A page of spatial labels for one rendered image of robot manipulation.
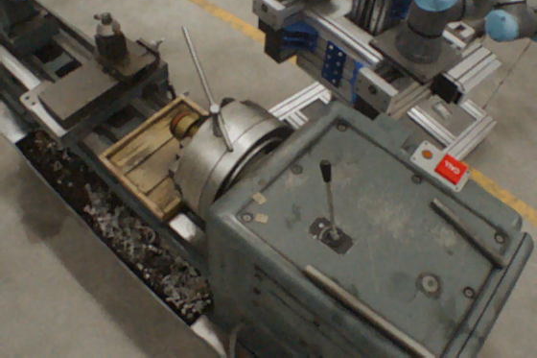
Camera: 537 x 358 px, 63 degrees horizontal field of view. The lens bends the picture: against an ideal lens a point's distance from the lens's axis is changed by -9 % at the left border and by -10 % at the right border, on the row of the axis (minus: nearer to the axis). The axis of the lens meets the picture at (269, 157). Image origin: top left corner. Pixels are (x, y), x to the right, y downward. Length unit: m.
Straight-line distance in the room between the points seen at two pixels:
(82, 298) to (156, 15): 2.05
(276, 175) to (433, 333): 0.44
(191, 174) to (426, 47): 0.78
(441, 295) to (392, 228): 0.16
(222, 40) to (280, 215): 2.39
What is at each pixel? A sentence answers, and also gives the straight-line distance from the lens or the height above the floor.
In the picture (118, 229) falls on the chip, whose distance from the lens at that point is 1.72.
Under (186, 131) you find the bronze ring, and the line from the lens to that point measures 1.24.
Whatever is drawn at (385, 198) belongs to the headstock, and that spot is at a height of 1.25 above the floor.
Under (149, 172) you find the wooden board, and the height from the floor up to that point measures 0.88.
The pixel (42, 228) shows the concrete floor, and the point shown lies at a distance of 2.50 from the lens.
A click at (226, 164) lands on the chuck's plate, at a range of 1.04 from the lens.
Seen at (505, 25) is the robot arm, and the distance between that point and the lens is 1.16.
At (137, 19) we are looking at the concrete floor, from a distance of 3.48.
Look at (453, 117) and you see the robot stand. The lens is 2.78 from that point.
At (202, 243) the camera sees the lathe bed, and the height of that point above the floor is 0.86.
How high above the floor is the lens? 2.06
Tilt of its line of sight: 53 degrees down
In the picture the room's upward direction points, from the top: 7 degrees clockwise
